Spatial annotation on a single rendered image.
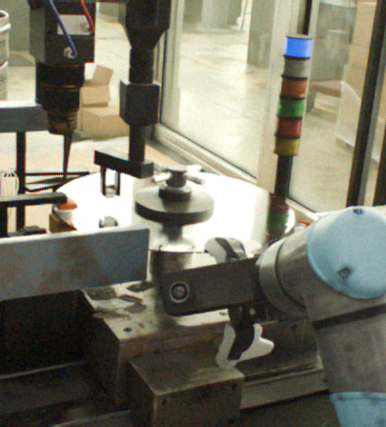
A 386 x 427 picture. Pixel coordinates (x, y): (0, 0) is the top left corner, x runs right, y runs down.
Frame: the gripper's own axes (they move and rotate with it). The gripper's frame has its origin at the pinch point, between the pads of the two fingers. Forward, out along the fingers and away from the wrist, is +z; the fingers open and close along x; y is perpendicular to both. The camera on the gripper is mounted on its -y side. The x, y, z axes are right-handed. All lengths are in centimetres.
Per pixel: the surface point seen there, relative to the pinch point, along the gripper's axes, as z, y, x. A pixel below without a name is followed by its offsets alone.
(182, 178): 7.9, 0.8, 17.8
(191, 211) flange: 6.7, 1.2, 13.0
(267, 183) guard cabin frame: 62, 37, 31
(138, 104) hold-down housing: -1.7, -6.9, 24.6
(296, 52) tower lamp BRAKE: 14.8, 23.8, 39.6
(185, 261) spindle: 13.4, 1.8, 7.4
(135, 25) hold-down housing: -7.3, -7.8, 32.3
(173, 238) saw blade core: 1.5, -3.1, 8.4
